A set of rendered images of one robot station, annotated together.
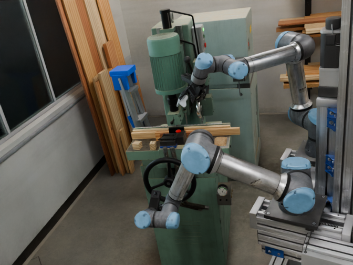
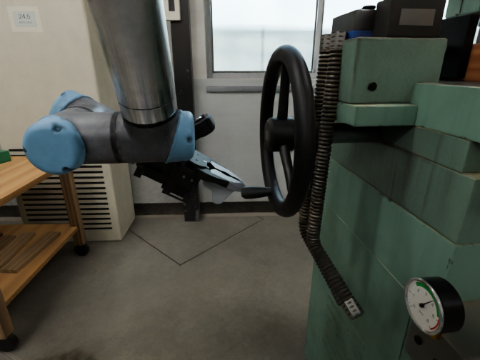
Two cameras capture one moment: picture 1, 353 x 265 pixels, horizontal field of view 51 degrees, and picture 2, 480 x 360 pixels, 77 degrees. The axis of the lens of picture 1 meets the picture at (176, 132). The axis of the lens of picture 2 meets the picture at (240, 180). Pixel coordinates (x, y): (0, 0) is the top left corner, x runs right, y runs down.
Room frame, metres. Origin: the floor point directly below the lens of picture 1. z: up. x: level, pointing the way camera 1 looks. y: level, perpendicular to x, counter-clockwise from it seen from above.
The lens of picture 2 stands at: (1.40, -0.38, 0.92)
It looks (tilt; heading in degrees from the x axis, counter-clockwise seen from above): 21 degrees down; 69
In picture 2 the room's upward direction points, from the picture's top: straight up
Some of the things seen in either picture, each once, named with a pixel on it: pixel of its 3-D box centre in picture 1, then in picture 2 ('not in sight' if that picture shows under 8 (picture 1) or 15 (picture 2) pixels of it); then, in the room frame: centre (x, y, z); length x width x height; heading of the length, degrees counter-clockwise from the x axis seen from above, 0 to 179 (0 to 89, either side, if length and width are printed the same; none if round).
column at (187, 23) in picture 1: (180, 79); not in sight; (2.27, -0.08, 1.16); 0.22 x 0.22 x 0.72; 75
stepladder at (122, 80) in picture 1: (142, 134); not in sight; (2.79, 0.28, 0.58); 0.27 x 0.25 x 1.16; 69
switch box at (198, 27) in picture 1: (198, 39); not in sight; (2.26, -0.23, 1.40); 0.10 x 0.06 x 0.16; 165
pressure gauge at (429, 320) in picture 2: (222, 190); (433, 310); (1.72, -0.21, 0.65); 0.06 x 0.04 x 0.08; 75
